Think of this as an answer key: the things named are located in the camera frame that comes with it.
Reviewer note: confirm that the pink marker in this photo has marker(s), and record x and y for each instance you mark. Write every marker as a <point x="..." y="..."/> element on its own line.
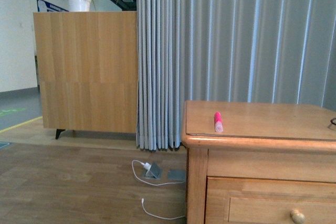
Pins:
<point x="218" y="122"/>

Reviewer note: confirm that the wooden drawer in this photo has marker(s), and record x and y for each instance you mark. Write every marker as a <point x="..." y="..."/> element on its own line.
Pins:
<point x="242" y="200"/>

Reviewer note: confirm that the round wooden drawer knob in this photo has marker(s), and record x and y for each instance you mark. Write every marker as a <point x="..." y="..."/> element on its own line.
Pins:
<point x="297" y="217"/>

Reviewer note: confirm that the open floor socket box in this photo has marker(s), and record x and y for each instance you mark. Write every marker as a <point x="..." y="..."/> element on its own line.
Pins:
<point x="151" y="171"/>

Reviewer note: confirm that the closed floor socket cover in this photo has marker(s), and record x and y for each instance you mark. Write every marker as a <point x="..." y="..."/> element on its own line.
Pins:
<point x="176" y="174"/>

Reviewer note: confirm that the large wooden cabinet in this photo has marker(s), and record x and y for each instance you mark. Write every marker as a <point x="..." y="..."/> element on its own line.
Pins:
<point x="88" y="70"/>

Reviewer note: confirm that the wooden nightstand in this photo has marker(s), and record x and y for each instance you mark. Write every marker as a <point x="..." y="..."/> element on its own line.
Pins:
<point x="258" y="141"/>

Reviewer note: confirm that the black cabinet leg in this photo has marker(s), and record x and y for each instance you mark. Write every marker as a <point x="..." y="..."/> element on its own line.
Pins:
<point x="58" y="133"/>

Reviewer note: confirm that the grey pleated curtain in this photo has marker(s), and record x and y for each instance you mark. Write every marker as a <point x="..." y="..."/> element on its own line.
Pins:
<point x="272" y="51"/>

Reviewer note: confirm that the white plant pot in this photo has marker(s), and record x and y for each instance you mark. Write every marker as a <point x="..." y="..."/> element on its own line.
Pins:
<point x="79" y="5"/>

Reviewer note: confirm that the black object on nightstand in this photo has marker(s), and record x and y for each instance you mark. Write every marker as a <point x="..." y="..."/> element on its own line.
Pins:
<point x="332" y="125"/>

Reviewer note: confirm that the blue wall sign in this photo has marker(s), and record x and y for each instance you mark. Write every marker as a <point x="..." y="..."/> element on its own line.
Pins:
<point x="45" y="6"/>

